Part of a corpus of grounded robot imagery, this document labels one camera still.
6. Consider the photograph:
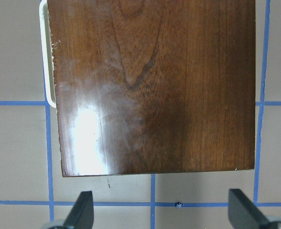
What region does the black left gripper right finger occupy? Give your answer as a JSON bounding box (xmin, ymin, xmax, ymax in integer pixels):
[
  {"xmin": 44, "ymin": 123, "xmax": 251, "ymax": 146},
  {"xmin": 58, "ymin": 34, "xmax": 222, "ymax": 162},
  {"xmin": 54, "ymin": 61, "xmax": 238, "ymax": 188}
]
[{"xmin": 228, "ymin": 188, "xmax": 270, "ymax": 229}]

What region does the light wood drawer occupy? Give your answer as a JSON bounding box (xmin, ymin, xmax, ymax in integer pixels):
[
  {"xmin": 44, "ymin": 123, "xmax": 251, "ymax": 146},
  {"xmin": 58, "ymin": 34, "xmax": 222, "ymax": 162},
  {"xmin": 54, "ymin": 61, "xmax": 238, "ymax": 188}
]
[{"xmin": 39, "ymin": 0, "xmax": 56, "ymax": 108}]

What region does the dark brown wooden cabinet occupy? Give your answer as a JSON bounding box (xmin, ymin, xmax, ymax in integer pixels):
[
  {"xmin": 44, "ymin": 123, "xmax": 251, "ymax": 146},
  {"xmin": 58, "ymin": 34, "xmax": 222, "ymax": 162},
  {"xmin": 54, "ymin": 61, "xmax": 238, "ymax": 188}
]
[{"xmin": 47, "ymin": 0, "xmax": 256, "ymax": 177}]

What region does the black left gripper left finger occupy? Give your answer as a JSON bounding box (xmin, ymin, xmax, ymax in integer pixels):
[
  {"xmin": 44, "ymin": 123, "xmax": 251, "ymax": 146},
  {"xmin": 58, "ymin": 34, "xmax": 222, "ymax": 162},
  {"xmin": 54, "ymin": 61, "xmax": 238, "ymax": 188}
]
[{"xmin": 63, "ymin": 191, "xmax": 94, "ymax": 229}]

